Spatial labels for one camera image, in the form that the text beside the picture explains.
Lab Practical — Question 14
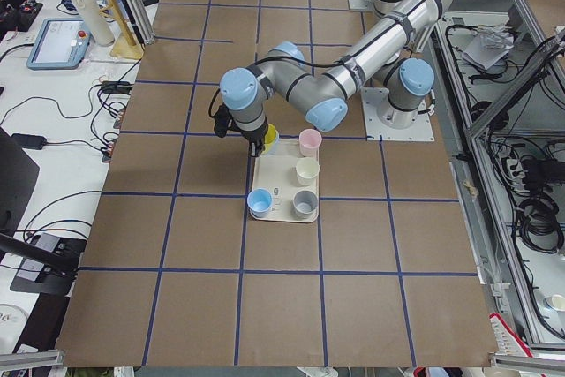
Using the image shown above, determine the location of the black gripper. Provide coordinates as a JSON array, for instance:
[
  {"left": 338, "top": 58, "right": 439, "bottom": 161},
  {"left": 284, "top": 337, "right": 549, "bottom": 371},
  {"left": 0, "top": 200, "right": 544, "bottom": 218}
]
[{"left": 240, "top": 123, "right": 268, "bottom": 158}]

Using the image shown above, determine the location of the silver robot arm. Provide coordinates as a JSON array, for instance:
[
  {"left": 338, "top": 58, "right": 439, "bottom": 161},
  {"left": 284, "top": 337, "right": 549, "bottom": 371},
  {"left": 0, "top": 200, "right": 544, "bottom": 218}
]
[{"left": 209, "top": 0, "right": 453, "bottom": 157}]

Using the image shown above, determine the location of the blue plastic cup near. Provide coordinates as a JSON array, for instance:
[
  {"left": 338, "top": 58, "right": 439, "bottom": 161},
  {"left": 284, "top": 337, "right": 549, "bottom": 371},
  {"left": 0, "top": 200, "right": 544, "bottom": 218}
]
[{"left": 261, "top": 139, "right": 279, "bottom": 155}]

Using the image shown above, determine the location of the blue plastic cup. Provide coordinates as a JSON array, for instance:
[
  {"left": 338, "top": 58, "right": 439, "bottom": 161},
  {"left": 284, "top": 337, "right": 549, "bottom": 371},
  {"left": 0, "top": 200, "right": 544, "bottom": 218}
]
[
  {"left": 246, "top": 188, "right": 273, "bottom": 219},
  {"left": 261, "top": 139, "right": 279, "bottom": 155}
]

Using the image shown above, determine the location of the blue plastic cup far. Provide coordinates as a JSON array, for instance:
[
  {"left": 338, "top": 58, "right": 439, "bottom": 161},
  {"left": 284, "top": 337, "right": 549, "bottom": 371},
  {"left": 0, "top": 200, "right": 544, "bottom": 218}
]
[{"left": 246, "top": 188, "right": 273, "bottom": 219}]

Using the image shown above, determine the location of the pink plastic cup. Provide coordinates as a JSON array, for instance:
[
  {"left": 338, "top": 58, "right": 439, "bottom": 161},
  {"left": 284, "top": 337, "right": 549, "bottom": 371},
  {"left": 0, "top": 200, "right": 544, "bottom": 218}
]
[{"left": 298, "top": 129, "right": 322, "bottom": 157}]

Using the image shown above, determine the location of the pale yellow plastic cup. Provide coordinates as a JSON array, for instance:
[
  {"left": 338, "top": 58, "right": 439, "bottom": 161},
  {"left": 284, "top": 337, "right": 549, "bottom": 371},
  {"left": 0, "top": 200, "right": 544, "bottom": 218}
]
[{"left": 295, "top": 157, "right": 320, "bottom": 186}]

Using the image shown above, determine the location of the grey plastic cup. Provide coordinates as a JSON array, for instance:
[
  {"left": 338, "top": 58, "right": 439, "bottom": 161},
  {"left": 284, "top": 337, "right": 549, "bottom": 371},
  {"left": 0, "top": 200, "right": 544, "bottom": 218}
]
[{"left": 292, "top": 190, "right": 319, "bottom": 219}]

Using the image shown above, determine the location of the cream serving tray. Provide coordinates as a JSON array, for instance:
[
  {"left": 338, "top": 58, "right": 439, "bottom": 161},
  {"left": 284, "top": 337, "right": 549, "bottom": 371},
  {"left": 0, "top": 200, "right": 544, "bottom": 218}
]
[{"left": 252, "top": 139, "right": 320, "bottom": 223}]

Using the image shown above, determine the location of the wooden mug tree stand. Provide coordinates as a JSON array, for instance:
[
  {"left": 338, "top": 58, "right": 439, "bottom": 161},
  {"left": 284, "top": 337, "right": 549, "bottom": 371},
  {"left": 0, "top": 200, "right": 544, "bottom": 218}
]
[{"left": 100, "top": 0, "right": 144, "bottom": 60}]

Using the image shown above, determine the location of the white thermos bottle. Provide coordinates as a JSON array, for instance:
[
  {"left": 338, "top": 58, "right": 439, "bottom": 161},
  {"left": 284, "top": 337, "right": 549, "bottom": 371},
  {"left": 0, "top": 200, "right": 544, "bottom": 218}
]
[{"left": 71, "top": 0, "right": 115, "bottom": 46}]

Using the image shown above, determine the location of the blue teach pendant upper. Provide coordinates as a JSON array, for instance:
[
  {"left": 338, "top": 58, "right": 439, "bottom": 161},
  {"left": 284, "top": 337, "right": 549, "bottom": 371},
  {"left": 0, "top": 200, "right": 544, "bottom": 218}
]
[{"left": 26, "top": 19, "right": 91, "bottom": 71}]

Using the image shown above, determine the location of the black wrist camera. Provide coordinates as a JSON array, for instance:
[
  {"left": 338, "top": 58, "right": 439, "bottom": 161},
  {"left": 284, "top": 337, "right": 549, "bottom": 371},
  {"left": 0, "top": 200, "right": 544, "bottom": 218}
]
[{"left": 208, "top": 104, "right": 235, "bottom": 138}]

